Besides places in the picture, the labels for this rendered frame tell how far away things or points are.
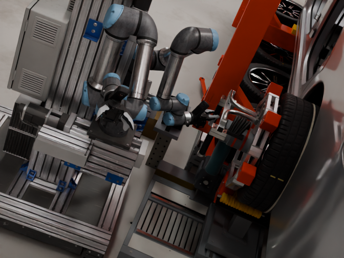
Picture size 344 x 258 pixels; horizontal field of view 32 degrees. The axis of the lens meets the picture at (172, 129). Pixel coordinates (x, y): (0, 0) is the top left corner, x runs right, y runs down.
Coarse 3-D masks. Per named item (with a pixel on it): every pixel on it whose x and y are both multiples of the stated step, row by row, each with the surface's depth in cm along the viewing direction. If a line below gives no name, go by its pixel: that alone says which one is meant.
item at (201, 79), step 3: (222, 57) 488; (219, 60) 490; (219, 63) 491; (201, 78) 540; (201, 81) 536; (204, 81) 538; (201, 84) 533; (204, 84) 532; (204, 87) 528; (204, 90) 523; (204, 93) 518; (204, 96) 510
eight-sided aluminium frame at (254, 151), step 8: (272, 96) 323; (272, 104) 323; (256, 112) 346; (264, 112) 307; (256, 136) 303; (264, 136) 303; (264, 144) 303; (248, 152) 302; (256, 152) 301; (232, 160) 351; (240, 160) 354; (256, 160) 304; (232, 168) 345; (232, 184) 320; (240, 184) 313
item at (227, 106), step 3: (228, 96) 335; (228, 99) 332; (228, 102) 329; (225, 105) 325; (228, 105) 327; (225, 108) 323; (228, 108) 324; (222, 114) 317; (219, 123) 309; (219, 126) 306; (222, 126) 306; (219, 129) 306; (222, 129) 306
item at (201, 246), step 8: (208, 208) 387; (208, 216) 379; (208, 224) 372; (200, 240) 357; (200, 248) 352; (256, 248) 369; (200, 256) 346; (208, 256) 346; (216, 256) 352; (224, 256) 354; (256, 256) 361
